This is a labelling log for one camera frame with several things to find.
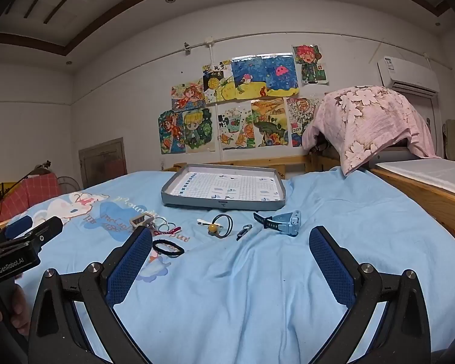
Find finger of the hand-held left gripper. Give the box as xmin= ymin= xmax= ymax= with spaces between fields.
xmin=22 ymin=216 xmax=64 ymax=253
xmin=4 ymin=215 xmax=34 ymax=238

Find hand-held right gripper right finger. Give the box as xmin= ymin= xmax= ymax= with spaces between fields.
xmin=309 ymin=225 xmax=433 ymax=364

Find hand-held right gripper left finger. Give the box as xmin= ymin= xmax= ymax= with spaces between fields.
xmin=28 ymin=225 xmax=154 ymax=364

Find silver claw hair clip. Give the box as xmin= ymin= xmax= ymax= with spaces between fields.
xmin=130 ymin=213 xmax=155 ymax=230

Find black braided hair tie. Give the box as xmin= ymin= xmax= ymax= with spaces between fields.
xmin=152 ymin=240 xmax=185 ymax=258

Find thin silver rings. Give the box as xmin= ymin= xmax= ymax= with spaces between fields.
xmin=153 ymin=216 xmax=179 ymax=232

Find light blue smartwatch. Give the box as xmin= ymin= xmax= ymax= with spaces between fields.
xmin=253 ymin=210 xmax=302 ymax=238

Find brown hair tie with bead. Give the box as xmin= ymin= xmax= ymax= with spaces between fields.
xmin=207 ymin=214 xmax=235 ymax=239

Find grey cardboard tray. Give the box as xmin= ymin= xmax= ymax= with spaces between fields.
xmin=161 ymin=164 xmax=287 ymax=212

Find person's left hand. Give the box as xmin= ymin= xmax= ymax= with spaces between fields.
xmin=0 ymin=284 xmax=32 ymax=337

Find red checked cloth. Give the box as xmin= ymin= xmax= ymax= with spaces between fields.
xmin=0 ymin=172 xmax=63 ymax=229

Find round floor fan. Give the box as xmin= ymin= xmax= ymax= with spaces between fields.
xmin=57 ymin=175 xmax=79 ymax=195

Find light blue printed bedsheet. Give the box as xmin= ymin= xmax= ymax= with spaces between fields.
xmin=0 ymin=167 xmax=455 ymax=364

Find wooden headboard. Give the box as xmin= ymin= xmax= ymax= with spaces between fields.
xmin=161 ymin=153 xmax=342 ymax=180

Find white mattress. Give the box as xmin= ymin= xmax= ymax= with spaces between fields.
xmin=375 ymin=157 xmax=455 ymax=200

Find pink floral cloth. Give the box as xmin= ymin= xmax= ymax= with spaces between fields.
xmin=301 ymin=85 xmax=442 ymax=177

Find white air conditioner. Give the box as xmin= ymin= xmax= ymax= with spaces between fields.
xmin=377 ymin=56 xmax=440 ymax=97

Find ceiling vent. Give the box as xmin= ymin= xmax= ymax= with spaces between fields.
xmin=23 ymin=0 xmax=73 ymax=24

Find grey wall hatch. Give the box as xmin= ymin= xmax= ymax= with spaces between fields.
xmin=78 ymin=137 xmax=128 ymax=190

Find wooden bed frame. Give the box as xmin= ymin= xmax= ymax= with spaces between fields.
xmin=369 ymin=167 xmax=455 ymax=253

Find group of wall drawings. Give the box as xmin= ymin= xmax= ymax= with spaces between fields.
xmin=158 ymin=43 xmax=330 ymax=155

